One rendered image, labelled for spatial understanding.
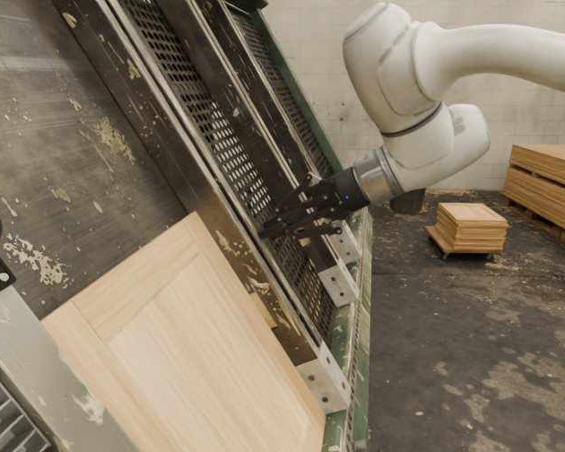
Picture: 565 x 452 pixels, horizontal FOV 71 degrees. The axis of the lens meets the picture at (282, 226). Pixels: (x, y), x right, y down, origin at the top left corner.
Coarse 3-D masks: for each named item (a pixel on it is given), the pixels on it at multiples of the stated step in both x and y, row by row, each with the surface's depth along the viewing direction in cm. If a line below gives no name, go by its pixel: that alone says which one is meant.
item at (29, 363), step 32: (0, 320) 33; (32, 320) 35; (0, 352) 32; (32, 352) 34; (32, 384) 33; (64, 384) 35; (32, 416) 33; (64, 416) 34; (96, 416) 37; (64, 448) 33; (96, 448) 35; (128, 448) 38
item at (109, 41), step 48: (96, 0) 62; (96, 48) 65; (144, 48) 69; (144, 96) 66; (144, 144) 69; (192, 144) 69; (192, 192) 70; (240, 240) 71; (288, 288) 78; (288, 336) 76; (336, 384) 78
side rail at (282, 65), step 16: (256, 16) 192; (272, 32) 199; (272, 48) 196; (288, 64) 200; (288, 80) 199; (304, 96) 200; (304, 112) 203; (320, 128) 204; (320, 144) 206; (336, 160) 207
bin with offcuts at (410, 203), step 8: (408, 192) 475; (416, 192) 476; (424, 192) 483; (392, 200) 494; (400, 200) 483; (408, 200) 479; (416, 200) 480; (392, 208) 497; (400, 208) 487; (408, 208) 483; (416, 208) 485
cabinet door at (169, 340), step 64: (128, 256) 54; (192, 256) 64; (64, 320) 40; (128, 320) 48; (192, 320) 58; (256, 320) 73; (128, 384) 44; (192, 384) 52; (256, 384) 65; (192, 448) 48; (256, 448) 58; (320, 448) 73
